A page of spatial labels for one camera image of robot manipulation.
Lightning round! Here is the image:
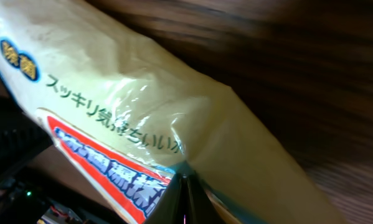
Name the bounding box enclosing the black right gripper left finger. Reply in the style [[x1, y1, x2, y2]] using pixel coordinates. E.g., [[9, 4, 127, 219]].
[[0, 97, 52, 184]]

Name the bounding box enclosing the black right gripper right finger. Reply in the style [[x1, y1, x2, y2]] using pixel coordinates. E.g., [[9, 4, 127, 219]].
[[144, 162, 225, 224]]

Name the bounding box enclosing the yellow wet wipes pack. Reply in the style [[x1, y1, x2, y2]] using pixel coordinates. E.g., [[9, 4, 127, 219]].
[[0, 0, 344, 224]]

